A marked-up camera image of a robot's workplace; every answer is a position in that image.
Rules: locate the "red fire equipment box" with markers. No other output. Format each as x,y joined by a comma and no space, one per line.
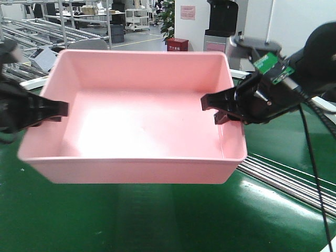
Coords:
176,44

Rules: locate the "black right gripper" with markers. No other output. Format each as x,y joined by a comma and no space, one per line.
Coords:
254,100

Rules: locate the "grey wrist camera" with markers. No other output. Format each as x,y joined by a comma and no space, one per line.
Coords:
238,47

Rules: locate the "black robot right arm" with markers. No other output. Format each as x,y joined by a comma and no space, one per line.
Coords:
314,63

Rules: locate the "black water dispenser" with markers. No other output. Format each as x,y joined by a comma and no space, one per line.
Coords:
222,25

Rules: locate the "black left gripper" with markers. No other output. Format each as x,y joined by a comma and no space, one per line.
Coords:
20,109

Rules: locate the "grey chair back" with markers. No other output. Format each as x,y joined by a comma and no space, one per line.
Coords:
89,44

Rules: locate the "green circuit board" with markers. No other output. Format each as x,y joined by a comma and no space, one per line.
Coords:
273,68

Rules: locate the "grey control box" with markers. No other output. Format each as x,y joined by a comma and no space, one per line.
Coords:
43,58

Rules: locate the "pink plastic bin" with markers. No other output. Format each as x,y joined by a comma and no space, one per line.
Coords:
136,117

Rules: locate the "steel conveyor rollers right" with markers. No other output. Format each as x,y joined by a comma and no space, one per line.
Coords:
296,183

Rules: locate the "metal roller rack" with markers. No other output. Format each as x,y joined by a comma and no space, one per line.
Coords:
17,45

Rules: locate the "pink wall notice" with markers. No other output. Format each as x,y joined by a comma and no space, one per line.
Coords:
187,12

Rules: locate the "green potted plant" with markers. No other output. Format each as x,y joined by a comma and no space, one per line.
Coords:
168,17

